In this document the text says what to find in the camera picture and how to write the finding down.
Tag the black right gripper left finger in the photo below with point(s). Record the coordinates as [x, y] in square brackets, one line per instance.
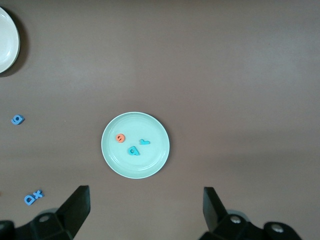
[72, 212]

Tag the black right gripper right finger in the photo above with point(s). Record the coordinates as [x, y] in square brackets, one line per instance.
[217, 225]

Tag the orange foam letter e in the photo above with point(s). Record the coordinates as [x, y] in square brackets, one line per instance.
[118, 138]

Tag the teal foam letter a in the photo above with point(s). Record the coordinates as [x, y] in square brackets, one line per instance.
[136, 152]

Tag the teal foam letter r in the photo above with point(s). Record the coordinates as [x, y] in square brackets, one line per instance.
[144, 143]

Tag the blue foam letter x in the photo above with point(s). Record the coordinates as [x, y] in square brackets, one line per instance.
[38, 194]

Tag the blue foam letter D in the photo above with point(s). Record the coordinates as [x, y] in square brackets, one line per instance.
[27, 200]

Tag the mint green plate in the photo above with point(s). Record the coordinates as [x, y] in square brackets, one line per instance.
[150, 165]

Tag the blue foam letter g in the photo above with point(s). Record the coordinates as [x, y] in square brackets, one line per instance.
[20, 121]

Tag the beige plate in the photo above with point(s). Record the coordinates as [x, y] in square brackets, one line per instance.
[7, 40]

